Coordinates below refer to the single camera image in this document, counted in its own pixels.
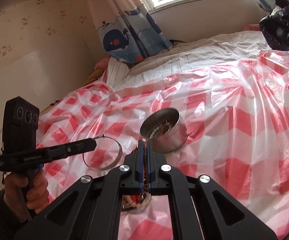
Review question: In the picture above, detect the person's left hand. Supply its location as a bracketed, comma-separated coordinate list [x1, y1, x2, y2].
[3, 171, 49, 220]

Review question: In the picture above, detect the whale print curtain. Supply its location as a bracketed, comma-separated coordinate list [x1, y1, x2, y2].
[78, 0, 173, 63]

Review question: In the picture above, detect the white striped bedsheet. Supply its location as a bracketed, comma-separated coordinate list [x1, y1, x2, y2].
[115, 31, 271, 90]

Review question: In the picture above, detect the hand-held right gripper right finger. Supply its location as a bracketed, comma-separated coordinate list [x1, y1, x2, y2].
[146, 140, 278, 240]

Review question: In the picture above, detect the pile of dark clothes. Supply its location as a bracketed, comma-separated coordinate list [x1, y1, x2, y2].
[259, 0, 289, 53]

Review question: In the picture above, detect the white beaded bracelet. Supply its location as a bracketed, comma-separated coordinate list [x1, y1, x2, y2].
[121, 194, 152, 213]

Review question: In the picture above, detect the round metal tin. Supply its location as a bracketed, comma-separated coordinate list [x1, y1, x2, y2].
[140, 108, 188, 153]

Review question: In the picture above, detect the red white checkered plastic sheet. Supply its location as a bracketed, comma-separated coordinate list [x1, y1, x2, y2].
[35, 50, 289, 240]

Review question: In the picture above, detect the white striped pillow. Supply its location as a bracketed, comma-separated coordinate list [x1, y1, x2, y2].
[106, 56, 131, 88]

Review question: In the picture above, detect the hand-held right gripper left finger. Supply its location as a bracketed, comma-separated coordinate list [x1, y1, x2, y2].
[13, 140, 146, 240]

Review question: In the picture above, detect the pink cloth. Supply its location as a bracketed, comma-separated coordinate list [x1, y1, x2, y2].
[243, 24, 261, 32]

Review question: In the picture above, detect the dark red beaded bracelet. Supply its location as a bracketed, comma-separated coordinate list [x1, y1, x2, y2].
[134, 144, 152, 200]

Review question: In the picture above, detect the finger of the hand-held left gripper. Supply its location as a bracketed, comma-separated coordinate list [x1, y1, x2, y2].
[48, 139, 97, 160]

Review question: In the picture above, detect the cream bed headboard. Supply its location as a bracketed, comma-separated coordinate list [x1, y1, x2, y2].
[0, 44, 97, 153]

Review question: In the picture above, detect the pile of beaded bracelets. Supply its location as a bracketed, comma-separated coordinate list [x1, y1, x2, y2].
[147, 120, 172, 139]

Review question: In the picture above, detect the brown blanket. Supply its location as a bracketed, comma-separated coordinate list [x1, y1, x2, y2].
[85, 57, 110, 88]

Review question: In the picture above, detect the black cable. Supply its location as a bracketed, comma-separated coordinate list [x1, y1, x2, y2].
[83, 134, 123, 172]

